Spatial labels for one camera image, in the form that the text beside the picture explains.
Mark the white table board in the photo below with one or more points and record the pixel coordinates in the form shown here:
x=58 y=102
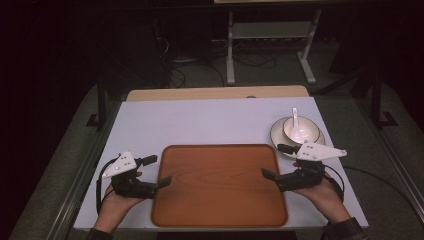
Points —
x=200 y=123

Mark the white metal desk frame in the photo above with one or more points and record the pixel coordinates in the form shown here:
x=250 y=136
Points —
x=270 y=30

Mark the black metal stand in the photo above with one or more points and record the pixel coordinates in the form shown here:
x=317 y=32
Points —
x=101 y=103
x=378 y=103

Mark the person's left hand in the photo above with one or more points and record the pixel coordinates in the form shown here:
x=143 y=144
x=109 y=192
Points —
x=111 y=210

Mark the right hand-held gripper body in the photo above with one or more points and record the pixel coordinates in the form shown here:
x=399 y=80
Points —
x=305 y=178

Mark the white ceramic spoon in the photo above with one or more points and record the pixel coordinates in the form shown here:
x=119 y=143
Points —
x=296 y=128

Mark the person's right hand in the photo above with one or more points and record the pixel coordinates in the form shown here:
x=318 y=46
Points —
x=328 y=200

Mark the grey metal rail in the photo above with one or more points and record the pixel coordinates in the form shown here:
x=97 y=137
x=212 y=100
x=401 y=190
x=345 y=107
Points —
x=80 y=186
x=393 y=156

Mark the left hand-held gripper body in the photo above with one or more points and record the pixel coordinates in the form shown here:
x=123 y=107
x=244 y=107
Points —
x=133 y=188

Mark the white plate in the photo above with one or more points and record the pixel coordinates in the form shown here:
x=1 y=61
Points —
x=276 y=135

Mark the brown wooden tray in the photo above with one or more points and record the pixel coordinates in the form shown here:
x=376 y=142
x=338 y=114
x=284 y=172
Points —
x=218 y=186

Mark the white bowl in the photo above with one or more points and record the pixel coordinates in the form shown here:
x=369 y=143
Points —
x=310 y=131

